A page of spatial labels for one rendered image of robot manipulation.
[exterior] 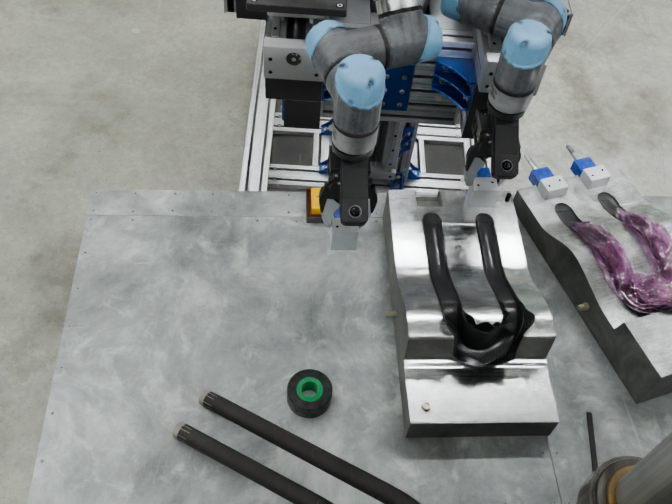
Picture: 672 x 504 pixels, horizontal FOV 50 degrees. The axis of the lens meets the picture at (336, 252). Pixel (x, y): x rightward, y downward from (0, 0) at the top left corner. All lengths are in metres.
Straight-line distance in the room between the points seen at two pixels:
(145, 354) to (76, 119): 1.74
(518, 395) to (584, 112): 2.06
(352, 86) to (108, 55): 2.26
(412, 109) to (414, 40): 0.71
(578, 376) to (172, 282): 0.80
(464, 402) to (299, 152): 1.41
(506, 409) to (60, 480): 0.76
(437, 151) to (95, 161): 1.25
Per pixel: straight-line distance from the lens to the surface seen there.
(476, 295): 1.35
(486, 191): 1.49
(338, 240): 1.36
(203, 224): 1.56
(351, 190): 1.22
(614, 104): 3.34
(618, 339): 1.46
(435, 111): 1.95
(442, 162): 2.55
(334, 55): 1.18
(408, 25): 1.24
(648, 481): 0.76
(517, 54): 1.28
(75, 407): 1.38
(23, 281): 2.56
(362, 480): 1.18
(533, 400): 1.34
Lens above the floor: 2.01
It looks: 53 degrees down
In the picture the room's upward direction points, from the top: 6 degrees clockwise
